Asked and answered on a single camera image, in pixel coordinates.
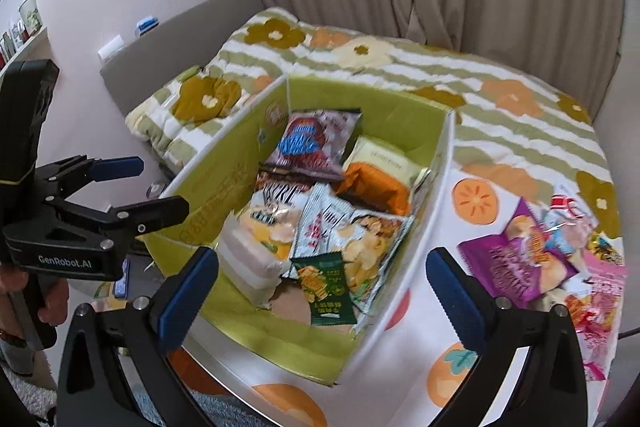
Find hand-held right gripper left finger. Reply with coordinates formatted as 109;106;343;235
57;247;221;427

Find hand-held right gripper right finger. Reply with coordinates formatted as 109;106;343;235
425;248;588;427

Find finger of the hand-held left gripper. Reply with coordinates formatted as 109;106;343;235
101;196;190;254
36;155;145;204

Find plain white packet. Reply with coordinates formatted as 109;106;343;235
219;214;294;309

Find light blue corn snack bag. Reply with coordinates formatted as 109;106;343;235
335;212;417;314

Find yellow white chip packet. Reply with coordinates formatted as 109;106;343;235
248;191;297;260

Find small green snack packet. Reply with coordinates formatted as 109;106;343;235
290;252;359;326

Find orange cream snack packet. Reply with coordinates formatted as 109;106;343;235
341;136;432;214

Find maroon packet blue label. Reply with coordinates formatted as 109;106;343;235
263;108;362;182

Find green cardboard box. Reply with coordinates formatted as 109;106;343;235
135;74;457;389

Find person's left hand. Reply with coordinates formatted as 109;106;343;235
0;264;71;343

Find purple chip packet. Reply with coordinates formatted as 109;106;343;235
457;198;584;309

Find persimmon print tablecloth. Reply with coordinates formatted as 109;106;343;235
165;167;627;427

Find floral striped pillow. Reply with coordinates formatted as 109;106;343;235
125;64;277;168

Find white green cup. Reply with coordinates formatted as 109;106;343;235
18;0;44;38

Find light blue snack packet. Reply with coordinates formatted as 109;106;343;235
542;213;592;269

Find pink snack packet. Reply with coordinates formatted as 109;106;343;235
565;252;629;383

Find small blue white object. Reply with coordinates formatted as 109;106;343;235
135;14;160;39

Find white red snack packet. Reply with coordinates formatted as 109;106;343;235
547;193;599;233

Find grey bed headboard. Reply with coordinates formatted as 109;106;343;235
99;0;267;114

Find yellow black snack packet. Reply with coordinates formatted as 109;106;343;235
587;232;627;266

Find floral striped blanket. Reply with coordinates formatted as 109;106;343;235
125;7;622;239

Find white wall shelf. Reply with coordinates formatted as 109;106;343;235
0;27;52;74

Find white wall switch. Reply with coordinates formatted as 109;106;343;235
97;35;125;60

